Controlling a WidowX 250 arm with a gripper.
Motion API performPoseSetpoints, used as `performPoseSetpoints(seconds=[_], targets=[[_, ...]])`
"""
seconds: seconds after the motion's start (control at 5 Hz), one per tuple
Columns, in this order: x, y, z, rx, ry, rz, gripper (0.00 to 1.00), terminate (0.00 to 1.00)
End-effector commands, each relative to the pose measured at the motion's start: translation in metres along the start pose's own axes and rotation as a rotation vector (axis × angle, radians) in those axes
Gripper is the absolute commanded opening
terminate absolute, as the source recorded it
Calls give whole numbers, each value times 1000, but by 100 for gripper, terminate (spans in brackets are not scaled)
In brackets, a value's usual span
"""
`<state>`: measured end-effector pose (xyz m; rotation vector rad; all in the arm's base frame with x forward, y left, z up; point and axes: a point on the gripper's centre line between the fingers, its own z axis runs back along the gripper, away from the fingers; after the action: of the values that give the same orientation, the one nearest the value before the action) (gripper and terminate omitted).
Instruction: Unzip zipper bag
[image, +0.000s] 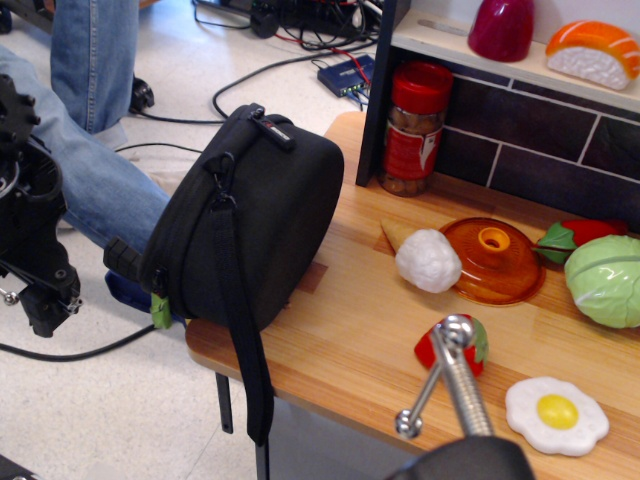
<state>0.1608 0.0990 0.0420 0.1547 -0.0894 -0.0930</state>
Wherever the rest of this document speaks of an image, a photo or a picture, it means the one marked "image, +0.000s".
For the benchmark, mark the red toy radish with leaves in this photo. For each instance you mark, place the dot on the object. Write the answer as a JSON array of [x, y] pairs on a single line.
[[564, 237]]

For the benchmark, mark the green toy cabbage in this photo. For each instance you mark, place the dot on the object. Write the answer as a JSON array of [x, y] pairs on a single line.
[[603, 279]]

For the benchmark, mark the person's leg in jeans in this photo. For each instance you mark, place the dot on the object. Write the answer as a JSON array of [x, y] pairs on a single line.
[[92, 56]]

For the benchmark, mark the white toy ice cream cone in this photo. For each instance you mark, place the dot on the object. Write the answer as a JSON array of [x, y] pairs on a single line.
[[423, 257]]

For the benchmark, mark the toy fried egg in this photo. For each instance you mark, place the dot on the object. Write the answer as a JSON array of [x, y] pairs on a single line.
[[555, 417]]

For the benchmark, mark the orange transparent pot lid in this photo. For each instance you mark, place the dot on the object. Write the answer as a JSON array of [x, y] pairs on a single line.
[[499, 264]]

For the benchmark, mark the blue network switch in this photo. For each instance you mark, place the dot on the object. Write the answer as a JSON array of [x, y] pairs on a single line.
[[349, 76]]

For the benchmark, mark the blue clamp with black handle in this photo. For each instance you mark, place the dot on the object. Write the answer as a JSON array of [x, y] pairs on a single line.
[[123, 262]]

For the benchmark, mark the black clamp body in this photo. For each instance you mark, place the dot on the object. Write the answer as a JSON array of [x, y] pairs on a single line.
[[474, 457]]

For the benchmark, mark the black table leg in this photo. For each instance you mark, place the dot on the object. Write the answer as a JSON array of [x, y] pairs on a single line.
[[225, 406]]

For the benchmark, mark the black caster wheel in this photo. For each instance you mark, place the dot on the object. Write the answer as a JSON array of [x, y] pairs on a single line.
[[142, 96]]

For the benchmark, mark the wooden toy kitchen shelf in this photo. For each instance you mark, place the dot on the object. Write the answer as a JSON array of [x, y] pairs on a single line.
[[514, 128]]

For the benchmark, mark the black zipper camera bag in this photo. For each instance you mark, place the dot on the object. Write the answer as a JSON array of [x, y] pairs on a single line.
[[240, 232]]

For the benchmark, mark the magenta toy vegetable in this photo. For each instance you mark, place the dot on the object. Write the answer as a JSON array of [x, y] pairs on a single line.
[[503, 30]]

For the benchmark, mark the small metal knob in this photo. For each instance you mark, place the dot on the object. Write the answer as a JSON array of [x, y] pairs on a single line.
[[9, 298]]

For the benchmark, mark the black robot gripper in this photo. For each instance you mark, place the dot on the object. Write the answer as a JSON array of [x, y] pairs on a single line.
[[32, 204]]

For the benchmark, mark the red lid nut jar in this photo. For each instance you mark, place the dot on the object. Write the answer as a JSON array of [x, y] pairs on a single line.
[[419, 101]]

